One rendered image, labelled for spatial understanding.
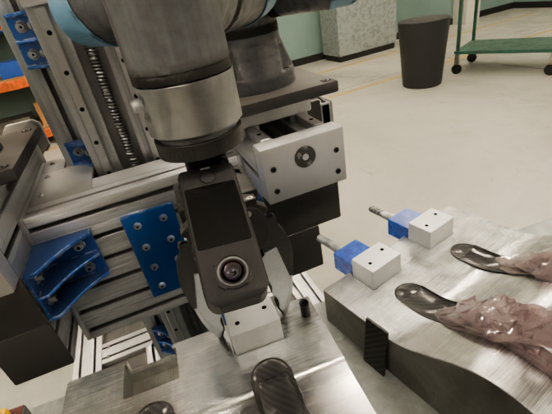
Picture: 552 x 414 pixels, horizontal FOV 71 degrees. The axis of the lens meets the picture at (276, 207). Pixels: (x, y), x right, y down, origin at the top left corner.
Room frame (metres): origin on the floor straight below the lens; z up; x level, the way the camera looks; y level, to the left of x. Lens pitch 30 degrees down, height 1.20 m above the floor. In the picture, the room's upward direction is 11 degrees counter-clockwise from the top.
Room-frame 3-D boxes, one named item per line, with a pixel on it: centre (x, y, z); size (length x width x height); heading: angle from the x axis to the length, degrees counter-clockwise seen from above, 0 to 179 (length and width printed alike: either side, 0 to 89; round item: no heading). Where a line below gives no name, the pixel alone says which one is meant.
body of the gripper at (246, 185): (0.31, 0.05, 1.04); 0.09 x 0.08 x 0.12; 12
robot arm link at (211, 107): (0.31, 0.05, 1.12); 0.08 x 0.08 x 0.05
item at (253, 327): (0.33, 0.05, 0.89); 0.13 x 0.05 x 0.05; 12
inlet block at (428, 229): (0.47, -0.18, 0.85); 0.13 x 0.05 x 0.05; 30
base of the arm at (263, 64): (0.72, 0.00, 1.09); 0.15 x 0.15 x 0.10
